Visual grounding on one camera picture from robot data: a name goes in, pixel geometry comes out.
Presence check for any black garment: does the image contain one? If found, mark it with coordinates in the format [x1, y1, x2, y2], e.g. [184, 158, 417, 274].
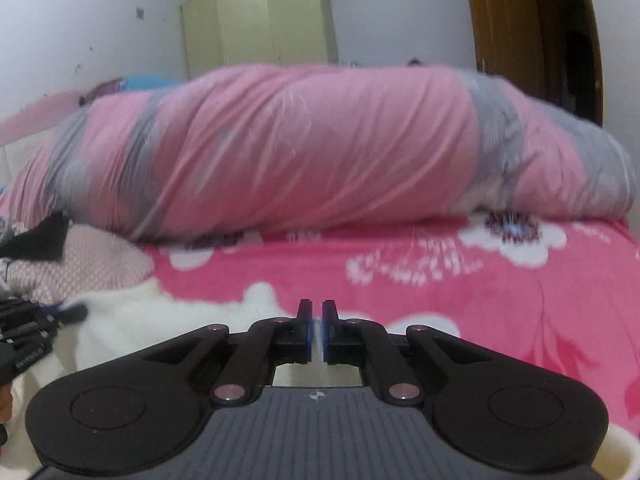
[0, 211, 72, 264]

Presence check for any pink grey rolled duvet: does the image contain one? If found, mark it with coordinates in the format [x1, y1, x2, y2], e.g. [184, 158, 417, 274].
[0, 62, 638, 242]

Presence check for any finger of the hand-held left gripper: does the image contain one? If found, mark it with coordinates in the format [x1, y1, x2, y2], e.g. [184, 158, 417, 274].
[47, 304, 89, 326]

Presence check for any pale yellow wardrobe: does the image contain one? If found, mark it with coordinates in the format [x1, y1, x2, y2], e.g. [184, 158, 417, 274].
[181, 0, 339, 80]

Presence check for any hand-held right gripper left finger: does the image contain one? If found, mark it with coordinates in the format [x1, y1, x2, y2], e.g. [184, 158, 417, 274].
[143, 300, 314, 407]

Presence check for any pink knitted sweater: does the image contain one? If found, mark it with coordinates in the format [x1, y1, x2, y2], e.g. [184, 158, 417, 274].
[9, 224, 156, 306]

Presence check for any pink white bed headboard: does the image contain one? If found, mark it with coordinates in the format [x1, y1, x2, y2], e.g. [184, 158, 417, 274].
[0, 87, 88, 196]

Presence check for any brown wooden door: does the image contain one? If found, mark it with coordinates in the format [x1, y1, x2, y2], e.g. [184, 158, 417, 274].
[460, 0, 604, 127]

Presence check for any white fluffy sweater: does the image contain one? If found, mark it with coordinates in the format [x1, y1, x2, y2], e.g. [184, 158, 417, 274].
[0, 280, 291, 480]

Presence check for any pink floral blanket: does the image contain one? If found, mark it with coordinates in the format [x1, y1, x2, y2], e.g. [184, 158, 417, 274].
[142, 210, 640, 441]

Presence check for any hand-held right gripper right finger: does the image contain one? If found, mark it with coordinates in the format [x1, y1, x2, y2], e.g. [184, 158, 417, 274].
[322, 300, 493, 407]

